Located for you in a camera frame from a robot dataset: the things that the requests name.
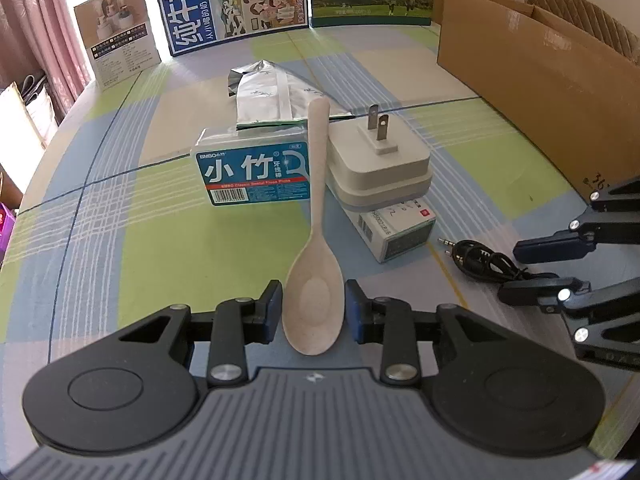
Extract beige plastic spoon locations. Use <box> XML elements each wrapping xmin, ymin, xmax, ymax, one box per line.
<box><xmin>282</xmin><ymin>98</ymin><xmax>345</xmax><ymax>356</ymax></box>

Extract silver foil pouch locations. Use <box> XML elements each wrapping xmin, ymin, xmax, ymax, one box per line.
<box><xmin>228</xmin><ymin>60</ymin><xmax>354</xmax><ymax>129</ymax></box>

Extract brown cardboard box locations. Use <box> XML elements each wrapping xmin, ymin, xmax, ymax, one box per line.
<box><xmin>437</xmin><ymin>0</ymin><xmax>639</xmax><ymax>197</ymax></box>

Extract checkered tablecloth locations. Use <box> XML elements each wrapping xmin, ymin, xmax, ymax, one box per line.
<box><xmin>0</xmin><ymin>24</ymin><xmax>640</xmax><ymax>461</ymax></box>

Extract woven brown chair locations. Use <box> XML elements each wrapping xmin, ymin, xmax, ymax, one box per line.
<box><xmin>526</xmin><ymin>0</ymin><xmax>639</xmax><ymax>65</ymax></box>

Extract white medicine box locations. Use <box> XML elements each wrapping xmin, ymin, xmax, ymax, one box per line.
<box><xmin>344</xmin><ymin>197</ymin><xmax>436</xmax><ymax>263</ymax></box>

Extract white power adapter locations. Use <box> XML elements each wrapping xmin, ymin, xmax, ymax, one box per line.
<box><xmin>326</xmin><ymin>105</ymin><xmax>433</xmax><ymax>211</ymax></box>

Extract blue dental floss box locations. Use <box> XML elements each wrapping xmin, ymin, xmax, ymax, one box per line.
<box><xmin>191</xmin><ymin>126</ymin><xmax>310</xmax><ymax>207</ymax></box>

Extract white paper bag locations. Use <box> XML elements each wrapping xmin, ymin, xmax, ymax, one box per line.
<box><xmin>0</xmin><ymin>82</ymin><xmax>58</xmax><ymax>193</ymax></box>

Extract white product box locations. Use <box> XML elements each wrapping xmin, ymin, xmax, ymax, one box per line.
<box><xmin>74</xmin><ymin>0</ymin><xmax>160</xmax><ymax>90</ymax></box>

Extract pink curtain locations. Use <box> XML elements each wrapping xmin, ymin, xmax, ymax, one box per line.
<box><xmin>1</xmin><ymin>0</ymin><xmax>91</xmax><ymax>120</ymax></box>

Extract black audio cable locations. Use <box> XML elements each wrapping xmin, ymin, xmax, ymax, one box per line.
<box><xmin>437</xmin><ymin>236</ymin><xmax>561</xmax><ymax>286</ymax></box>

